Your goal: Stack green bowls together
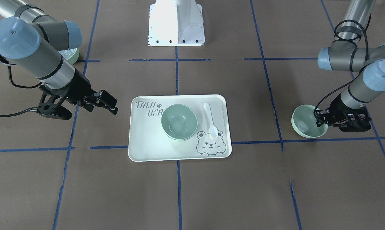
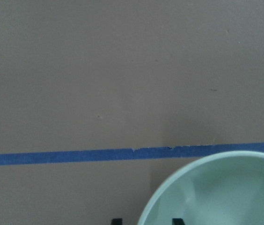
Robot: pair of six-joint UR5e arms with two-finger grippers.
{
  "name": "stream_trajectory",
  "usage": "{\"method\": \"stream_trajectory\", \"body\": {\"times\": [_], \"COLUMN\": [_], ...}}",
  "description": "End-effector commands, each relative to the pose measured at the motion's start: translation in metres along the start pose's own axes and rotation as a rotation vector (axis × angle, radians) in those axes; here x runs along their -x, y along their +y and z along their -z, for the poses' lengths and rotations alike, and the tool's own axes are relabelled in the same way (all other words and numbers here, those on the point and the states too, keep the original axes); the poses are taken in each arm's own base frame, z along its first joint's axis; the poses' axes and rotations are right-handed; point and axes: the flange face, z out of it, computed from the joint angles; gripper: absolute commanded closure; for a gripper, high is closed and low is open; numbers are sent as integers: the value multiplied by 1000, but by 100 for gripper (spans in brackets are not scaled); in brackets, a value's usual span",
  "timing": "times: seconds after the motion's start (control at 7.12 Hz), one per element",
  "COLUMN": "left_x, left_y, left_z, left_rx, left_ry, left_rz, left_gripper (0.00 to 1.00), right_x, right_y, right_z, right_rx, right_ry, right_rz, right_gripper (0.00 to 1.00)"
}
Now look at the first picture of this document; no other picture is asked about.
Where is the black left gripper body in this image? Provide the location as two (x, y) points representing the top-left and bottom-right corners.
(327, 96), (365, 127)

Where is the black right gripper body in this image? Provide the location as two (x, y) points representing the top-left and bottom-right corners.
(41, 68), (98, 113)

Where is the cream tray with bear print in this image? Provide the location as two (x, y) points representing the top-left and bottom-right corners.
(128, 94), (232, 162)

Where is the green bowl on tray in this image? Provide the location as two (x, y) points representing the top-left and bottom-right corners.
(163, 129), (198, 141)

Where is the white plastic spoon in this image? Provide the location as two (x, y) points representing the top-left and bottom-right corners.
(204, 102), (218, 139)

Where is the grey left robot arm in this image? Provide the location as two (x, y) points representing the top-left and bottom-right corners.
(313, 0), (385, 132)

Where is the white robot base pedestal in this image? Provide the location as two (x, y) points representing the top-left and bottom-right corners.
(148, 0), (205, 47)

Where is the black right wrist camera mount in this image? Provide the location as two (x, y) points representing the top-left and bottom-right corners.
(36, 85), (72, 120)

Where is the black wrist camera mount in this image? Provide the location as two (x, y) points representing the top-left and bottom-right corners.
(36, 85), (72, 120)
(339, 107), (372, 132)

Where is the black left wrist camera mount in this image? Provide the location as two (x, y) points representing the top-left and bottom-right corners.
(339, 107), (372, 132)

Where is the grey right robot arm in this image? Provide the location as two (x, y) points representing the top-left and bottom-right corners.
(0, 0), (118, 120)

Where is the green bowl with ice cubes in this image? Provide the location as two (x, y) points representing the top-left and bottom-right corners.
(58, 48), (80, 65)

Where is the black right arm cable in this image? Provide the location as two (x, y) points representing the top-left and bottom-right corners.
(0, 22), (42, 118)

